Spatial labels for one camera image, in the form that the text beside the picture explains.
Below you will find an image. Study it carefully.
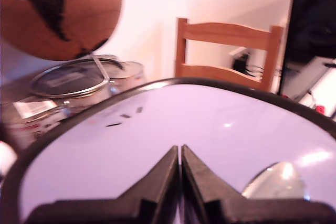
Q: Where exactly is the white board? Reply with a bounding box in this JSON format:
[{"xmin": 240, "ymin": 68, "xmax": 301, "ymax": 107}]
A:
[{"xmin": 283, "ymin": 55, "xmax": 336, "ymax": 119}]

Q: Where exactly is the black power adapter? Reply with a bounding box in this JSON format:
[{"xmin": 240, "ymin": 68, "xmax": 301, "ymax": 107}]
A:
[{"xmin": 232, "ymin": 52, "xmax": 250, "ymax": 74}]

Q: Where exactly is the black cabinet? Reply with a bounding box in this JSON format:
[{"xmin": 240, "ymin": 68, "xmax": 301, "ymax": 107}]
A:
[{"xmin": 277, "ymin": 0, "xmax": 336, "ymax": 97}]

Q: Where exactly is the large clasp-lid glass jar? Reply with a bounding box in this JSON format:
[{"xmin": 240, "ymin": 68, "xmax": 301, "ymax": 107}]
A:
[{"xmin": 0, "ymin": 56, "xmax": 124, "ymax": 148}]

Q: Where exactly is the black rice cooker lid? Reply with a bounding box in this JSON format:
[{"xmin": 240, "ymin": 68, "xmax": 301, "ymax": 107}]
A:
[{"xmin": 0, "ymin": 77, "xmax": 336, "ymax": 224}]

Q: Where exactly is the wooden chair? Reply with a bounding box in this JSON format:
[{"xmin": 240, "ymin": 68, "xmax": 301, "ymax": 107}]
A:
[{"xmin": 174, "ymin": 17, "xmax": 285, "ymax": 92}]

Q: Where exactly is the white round object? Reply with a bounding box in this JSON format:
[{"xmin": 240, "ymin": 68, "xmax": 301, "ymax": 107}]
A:
[{"xmin": 0, "ymin": 141, "xmax": 18, "ymax": 175}]

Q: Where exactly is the small glass jar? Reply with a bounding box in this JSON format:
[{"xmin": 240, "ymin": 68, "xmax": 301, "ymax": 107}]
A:
[{"xmin": 109, "ymin": 61, "xmax": 145, "ymax": 96}]

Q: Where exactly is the cork globe with dark continents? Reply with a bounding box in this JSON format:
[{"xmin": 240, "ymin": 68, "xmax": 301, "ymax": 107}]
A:
[{"xmin": 0, "ymin": 0, "xmax": 123, "ymax": 62}]

